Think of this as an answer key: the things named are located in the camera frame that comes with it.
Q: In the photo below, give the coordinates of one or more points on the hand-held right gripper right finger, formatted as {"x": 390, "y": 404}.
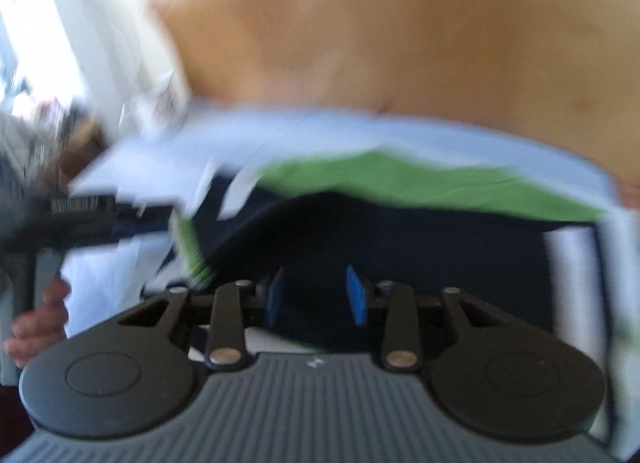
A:
{"x": 356, "y": 300}

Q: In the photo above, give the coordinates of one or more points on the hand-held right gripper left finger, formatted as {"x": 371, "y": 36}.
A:
{"x": 275, "y": 299}

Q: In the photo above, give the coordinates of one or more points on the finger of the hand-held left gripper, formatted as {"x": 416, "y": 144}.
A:
{"x": 142, "y": 228}

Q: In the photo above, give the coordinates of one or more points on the navy green white sweater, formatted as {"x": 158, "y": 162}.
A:
{"x": 400, "y": 243}

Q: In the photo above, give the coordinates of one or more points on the person's left hand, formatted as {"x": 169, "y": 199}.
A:
{"x": 42, "y": 323}

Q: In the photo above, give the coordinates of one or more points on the wood-pattern board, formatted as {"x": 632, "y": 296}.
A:
{"x": 400, "y": 18}

